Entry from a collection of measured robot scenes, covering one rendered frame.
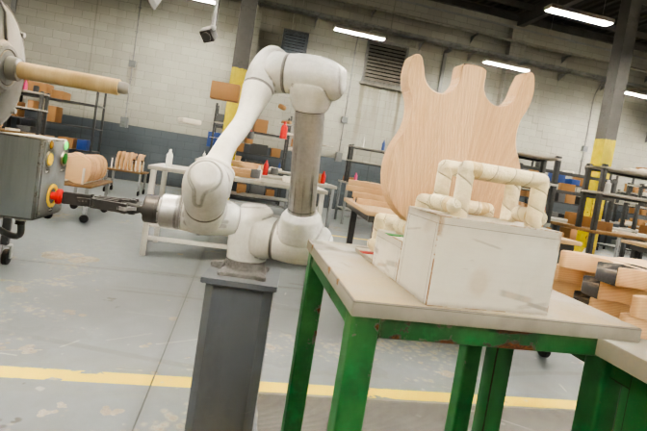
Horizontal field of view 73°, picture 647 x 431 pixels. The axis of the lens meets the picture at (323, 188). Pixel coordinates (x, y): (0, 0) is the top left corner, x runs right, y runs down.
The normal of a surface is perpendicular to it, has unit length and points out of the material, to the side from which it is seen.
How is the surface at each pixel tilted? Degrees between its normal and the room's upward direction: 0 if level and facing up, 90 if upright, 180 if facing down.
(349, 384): 90
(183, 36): 90
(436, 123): 90
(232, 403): 90
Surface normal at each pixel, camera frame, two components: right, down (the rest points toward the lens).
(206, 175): 0.20, -0.32
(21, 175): 0.18, 0.08
